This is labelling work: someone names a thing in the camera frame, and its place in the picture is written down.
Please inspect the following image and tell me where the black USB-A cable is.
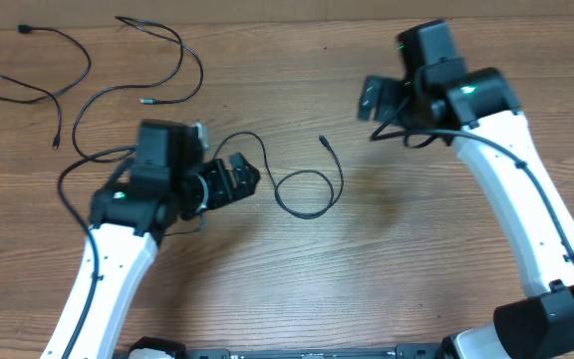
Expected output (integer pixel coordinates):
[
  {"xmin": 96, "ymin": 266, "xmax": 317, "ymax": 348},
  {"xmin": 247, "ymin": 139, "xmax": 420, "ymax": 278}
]
[{"xmin": 209, "ymin": 131, "xmax": 346, "ymax": 220}]

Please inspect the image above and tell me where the thin grey-tipped USB-C cable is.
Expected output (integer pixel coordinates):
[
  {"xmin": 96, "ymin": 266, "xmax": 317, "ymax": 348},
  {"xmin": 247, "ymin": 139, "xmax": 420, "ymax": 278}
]
[{"xmin": 71, "ymin": 15, "xmax": 205, "ymax": 164}]

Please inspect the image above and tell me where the black USB-C cable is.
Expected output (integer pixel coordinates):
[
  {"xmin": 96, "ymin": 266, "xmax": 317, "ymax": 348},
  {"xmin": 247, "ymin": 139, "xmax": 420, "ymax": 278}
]
[{"xmin": 0, "ymin": 23, "xmax": 93, "ymax": 151}]

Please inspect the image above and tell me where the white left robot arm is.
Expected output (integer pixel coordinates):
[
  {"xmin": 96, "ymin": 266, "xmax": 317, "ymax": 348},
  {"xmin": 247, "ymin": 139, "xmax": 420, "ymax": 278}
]
[{"xmin": 42, "ymin": 120, "xmax": 260, "ymax": 358}]

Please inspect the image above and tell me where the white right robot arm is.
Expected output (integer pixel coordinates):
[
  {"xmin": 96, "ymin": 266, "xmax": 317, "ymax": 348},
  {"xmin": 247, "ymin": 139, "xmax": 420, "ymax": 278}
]
[{"xmin": 358, "ymin": 20, "xmax": 574, "ymax": 358}]

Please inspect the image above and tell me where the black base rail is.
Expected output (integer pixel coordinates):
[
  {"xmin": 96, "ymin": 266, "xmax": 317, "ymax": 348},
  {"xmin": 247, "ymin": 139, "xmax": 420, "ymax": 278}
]
[{"xmin": 113, "ymin": 343, "xmax": 440, "ymax": 359}]

